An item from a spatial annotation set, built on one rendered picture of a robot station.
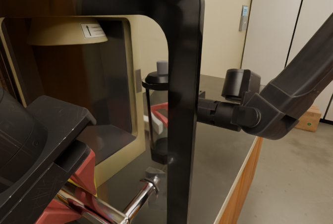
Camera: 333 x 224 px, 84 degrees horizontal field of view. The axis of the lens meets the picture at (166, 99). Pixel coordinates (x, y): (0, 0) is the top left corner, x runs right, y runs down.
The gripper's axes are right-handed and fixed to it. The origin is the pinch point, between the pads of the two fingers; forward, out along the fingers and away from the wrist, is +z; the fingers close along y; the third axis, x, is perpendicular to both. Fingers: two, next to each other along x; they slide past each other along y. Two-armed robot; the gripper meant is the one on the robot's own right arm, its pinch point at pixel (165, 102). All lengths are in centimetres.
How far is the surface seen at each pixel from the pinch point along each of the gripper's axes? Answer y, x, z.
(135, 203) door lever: 28.4, -2.9, -16.9
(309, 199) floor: -121, 119, -53
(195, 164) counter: -6.7, 22.6, -5.8
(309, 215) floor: -104, 119, -53
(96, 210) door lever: 30.9, -3.2, -14.7
